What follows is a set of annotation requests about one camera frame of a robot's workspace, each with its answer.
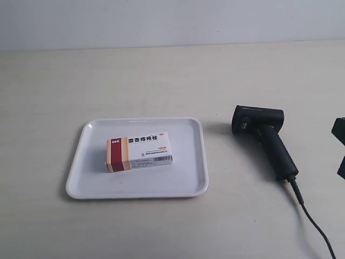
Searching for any black handheld barcode scanner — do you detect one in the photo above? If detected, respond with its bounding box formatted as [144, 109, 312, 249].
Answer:
[230, 105, 299, 182]

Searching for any white red medicine box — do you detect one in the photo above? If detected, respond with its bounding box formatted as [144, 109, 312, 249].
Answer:
[106, 132, 173, 173]

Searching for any white plastic tray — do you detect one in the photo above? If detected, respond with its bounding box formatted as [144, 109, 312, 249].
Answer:
[66, 117, 209, 200]

